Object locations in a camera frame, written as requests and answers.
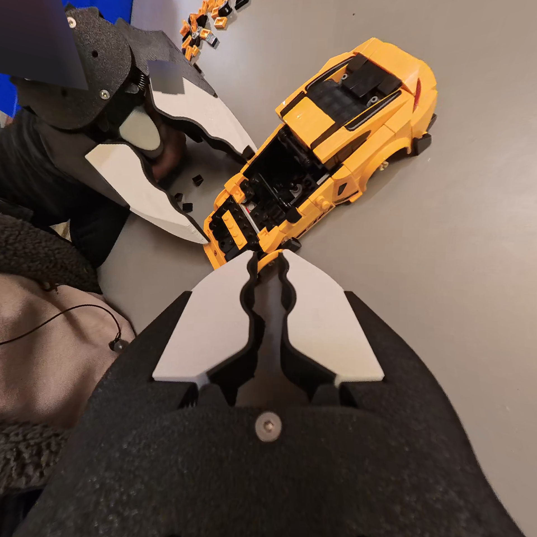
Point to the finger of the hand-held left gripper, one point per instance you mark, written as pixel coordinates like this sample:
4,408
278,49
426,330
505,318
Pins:
138,184
209,113

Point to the pile of lego pieces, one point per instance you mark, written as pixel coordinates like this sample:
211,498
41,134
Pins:
201,29

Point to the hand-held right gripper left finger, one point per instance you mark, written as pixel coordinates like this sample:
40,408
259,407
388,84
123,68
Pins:
205,331

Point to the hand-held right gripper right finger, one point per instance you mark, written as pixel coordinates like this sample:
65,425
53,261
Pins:
331,331

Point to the person's left forearm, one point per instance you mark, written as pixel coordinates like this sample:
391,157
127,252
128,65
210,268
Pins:
42,176

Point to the orange lego car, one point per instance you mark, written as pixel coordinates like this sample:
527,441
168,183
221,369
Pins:
356,138

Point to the blue plastic bin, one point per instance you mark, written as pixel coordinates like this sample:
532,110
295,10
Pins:
8,96

